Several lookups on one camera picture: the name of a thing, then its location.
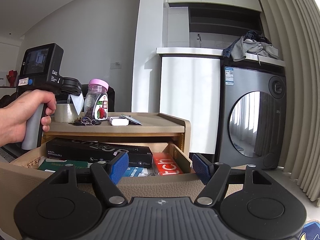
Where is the beige leather drawer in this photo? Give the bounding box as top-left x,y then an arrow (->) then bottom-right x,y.
1,144 -> 204,239

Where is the green box in drawer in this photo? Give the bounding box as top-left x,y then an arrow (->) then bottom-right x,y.
38,158 -> 91,172

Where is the blue booklet in drawer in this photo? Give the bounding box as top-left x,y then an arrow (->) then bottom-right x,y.
123,167 -> 144,177

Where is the person's left hand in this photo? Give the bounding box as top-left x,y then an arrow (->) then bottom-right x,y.
1,89 -> 56,146

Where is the clear tape roll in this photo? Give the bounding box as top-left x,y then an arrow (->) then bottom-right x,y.
54,103 -> 79,122

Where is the red flower bouquet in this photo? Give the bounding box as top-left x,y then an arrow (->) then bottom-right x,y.
7,70 -> 17,87

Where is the pink lid plastic jar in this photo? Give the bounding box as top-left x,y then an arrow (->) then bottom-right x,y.
84,79 -> 109,121

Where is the bunch of keys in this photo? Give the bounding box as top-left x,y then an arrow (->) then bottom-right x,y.
69,116 -> 101,126

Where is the small white box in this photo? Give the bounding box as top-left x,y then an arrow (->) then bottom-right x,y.
107,116 -> 129,126

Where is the long black product box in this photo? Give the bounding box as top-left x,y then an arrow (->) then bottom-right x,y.
46,138 -> 153,168

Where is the beige leather nightstand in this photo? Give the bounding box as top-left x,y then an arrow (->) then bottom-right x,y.
42,113 -> 191,155

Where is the grey front-load washing machine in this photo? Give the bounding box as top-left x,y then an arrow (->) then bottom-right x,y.
214,59 -> 286,170

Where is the red orange box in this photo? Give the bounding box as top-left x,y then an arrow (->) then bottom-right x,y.
153,152 -> 183,176

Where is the white counter cabinet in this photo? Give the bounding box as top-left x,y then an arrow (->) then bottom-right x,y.
156,48 -> 284,155

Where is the chrome faucet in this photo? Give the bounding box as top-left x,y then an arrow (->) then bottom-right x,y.
197,34 -> 202,48

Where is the pile of grey clothes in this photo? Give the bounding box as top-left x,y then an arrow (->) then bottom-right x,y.
222,30 -> 279,62

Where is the beige pleated curtain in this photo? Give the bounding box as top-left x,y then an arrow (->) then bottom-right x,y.
260,0 -> 319,203

